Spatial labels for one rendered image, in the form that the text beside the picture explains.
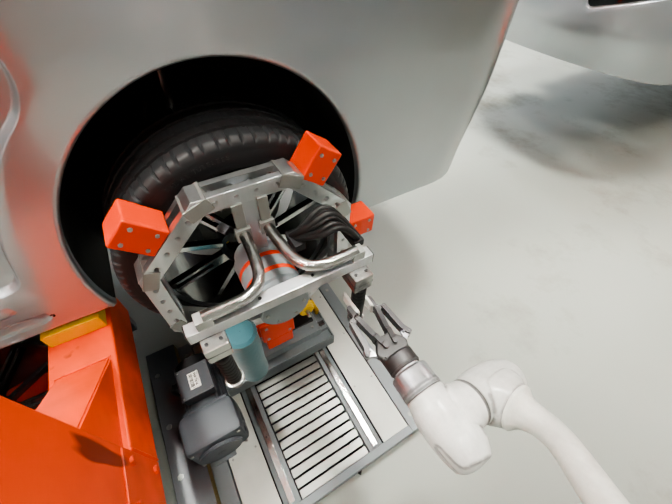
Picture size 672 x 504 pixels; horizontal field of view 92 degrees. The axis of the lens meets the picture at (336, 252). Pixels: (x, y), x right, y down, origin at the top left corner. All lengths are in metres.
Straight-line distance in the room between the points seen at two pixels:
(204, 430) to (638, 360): 2.02
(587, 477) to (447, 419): 0.21
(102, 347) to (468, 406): 0.94
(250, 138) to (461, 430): 0.72
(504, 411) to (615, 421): 1.27
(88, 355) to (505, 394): 1.03
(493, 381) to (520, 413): 0.07
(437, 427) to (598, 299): 1.81
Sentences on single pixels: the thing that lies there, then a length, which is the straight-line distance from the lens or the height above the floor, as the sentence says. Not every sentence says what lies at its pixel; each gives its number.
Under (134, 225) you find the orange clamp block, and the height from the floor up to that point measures 1.11.
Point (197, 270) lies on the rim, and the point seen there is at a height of 0.82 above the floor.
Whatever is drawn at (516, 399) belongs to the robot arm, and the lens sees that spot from 0.80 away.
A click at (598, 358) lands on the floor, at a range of 2.16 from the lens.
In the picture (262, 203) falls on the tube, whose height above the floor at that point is 1.07.
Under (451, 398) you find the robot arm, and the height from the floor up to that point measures 0.88.
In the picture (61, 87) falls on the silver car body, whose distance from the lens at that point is 0.75.
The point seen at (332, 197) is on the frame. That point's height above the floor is 1.01.
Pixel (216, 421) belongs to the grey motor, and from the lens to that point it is 1.22.
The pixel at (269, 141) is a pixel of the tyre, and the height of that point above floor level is 1.15.
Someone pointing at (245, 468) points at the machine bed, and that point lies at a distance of 1.51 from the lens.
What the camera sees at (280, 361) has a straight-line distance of 1.52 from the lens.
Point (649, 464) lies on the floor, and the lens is 2.05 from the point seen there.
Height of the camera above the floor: 1.54
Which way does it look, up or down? 49 degrees down
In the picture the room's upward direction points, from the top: 2 degrees clockwise
